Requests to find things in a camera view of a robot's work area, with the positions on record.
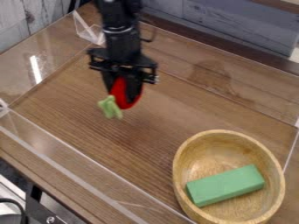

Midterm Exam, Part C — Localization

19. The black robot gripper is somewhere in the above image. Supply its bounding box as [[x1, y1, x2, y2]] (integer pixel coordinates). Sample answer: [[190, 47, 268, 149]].
[[88, 27, 157, 109]]

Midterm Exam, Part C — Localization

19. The red plush strawberry toy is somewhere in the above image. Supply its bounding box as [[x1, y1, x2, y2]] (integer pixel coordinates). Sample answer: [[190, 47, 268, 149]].
[[97, 77, 142, 119]]

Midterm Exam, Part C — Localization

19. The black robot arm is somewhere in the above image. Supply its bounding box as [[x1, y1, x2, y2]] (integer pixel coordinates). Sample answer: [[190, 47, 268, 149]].
[[88, 0, 157, 109]]

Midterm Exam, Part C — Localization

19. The wooden bowl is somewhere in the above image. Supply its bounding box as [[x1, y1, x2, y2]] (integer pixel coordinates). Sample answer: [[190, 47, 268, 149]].
[[172, 129, 285, 224]]

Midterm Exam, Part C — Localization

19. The green rectangular block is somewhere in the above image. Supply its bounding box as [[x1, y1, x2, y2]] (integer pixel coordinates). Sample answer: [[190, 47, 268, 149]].
[[185, 164, 265, 207]]

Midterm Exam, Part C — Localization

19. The clear acrylic corner bracket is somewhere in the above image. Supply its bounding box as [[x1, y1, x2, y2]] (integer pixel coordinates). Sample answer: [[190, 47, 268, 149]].
[[72, 11, 105, 46]]

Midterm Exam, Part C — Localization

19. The black metal table frame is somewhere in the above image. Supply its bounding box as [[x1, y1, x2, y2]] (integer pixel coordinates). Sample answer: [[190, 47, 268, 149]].
[[22, 182, 80, 224]]

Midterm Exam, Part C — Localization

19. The black cable lower left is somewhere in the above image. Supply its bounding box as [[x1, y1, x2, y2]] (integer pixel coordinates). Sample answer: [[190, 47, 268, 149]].
[[0, 197, 26, 224]]

